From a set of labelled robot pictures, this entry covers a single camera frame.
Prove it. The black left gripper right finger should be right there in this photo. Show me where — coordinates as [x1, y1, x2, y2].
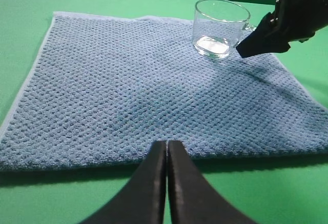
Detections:
[168, 141, 255, 223]

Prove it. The black other-arm gripper body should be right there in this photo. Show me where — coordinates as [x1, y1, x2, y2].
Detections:
[273, 0, 327, 42]

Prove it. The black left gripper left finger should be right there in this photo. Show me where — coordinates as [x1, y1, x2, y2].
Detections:
[82, 141, 167, 223]

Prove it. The blue waffle-weave towel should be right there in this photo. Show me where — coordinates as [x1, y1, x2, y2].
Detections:
[1, 12, 327, 171]

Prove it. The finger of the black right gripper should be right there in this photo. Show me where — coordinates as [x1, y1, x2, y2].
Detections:
[236, 13, 316, 57]

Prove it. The transparent glass cup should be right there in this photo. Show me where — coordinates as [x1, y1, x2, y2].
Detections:
[192, 0, 256, 59]

